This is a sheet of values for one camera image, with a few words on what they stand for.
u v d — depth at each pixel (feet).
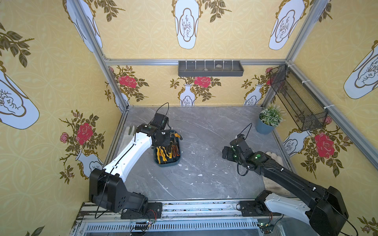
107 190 1.32
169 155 2.87
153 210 2.40
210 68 3.03
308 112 2.69
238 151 2.07
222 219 2.36
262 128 3.20
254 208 2.23
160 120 2.08
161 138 2.25
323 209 1.28
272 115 3.10
